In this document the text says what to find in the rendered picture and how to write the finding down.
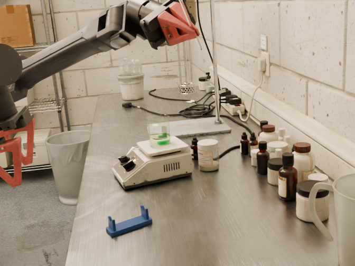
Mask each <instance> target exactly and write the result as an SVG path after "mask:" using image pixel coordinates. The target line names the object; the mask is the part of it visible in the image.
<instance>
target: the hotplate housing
mask: <svg viewBox="0 0 355 266"><path fill-rule="evenodd" d="M133 151H134V152H135V153H136V154H137V155H138V156H139V157H140V158H141V159H142V160H143V161H144V163H143V164H142V165H141V166H139V168H137V169H136V170H135V171H133V172H132V173H131V174H130V175H128V176H127V177H126V178H125V179H124V180H123V179H122V178H121V176H120V175H119V174H118V173H117V171H116V170H115V169H114V168H112V172H113V173H114V176H115V177H116V178H117V180H118V181H119V182H120V184H121V185H122V187H123V188H124V189H129V188H134V187H139V186H143V185H148V184H153V183H158V182H162V181H167V180H170V179H175V178H180V177H184V176H189V175H192V173H191V172H192V171H193V170H192V155H191V153H190V152H189V151H187V150H180V151H175V152H171V153H166V154H161V155H156V156H147V155H146V154H145V153H144V152H143V151H142V150H140V149H139V148H136V149H133Z"/></svg>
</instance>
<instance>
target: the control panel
mask: <svg viewBox="0 0 355 266"><path fill-rule="evenodd" d="M126 156H127V157H130V160H134V159H135V161H134V163H135V164H136V166H135V167H134V168H133V169H132V170H131V171H128V172H127V171H126V170H125V169H124V167H123V166H122V165H121V164H120V161H119V162H118V163H116V164H115V165H114V166H113V168H114V169H115V170H116V171H117V173H118V174H119V175H120V176H121V178H122V179H123V180H124V179H125V178H126V177H127V176H128V175H130V174H131V173H132V172H133V171H135V170H136V169H137V168H139V166H141V165H142V164H143V163H144V161H143V160H142V159H141V158H140V157H139V156H138V155H137V154H136V153H135V152H134V151H131V152H130V153H129V154H128V155H126ZM132 157H133V159H132ZM130 160H129V161H130Z"/></svg>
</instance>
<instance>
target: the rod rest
mask: <svg viewBox="0 0 355 266"><path fill-rule="evenodd" d="M151 223H152V218H150V217H149V216H148V209H147V208H144V206H143V205H141V215H140V216H137V217H134V218H131V219H129V220H126V221H123V222H120V223H117V224H115V220H114V219H113V220H112V218H111V216H108V224H109V226H108V227H106V232H107V233H108V234H109V235H110V236H111V237H114V236H117V235H120V234H123V233H125V232H128V231H131V230H134V229H137V228H139V227H142V226H145V225H148V224H151Z"/></svg>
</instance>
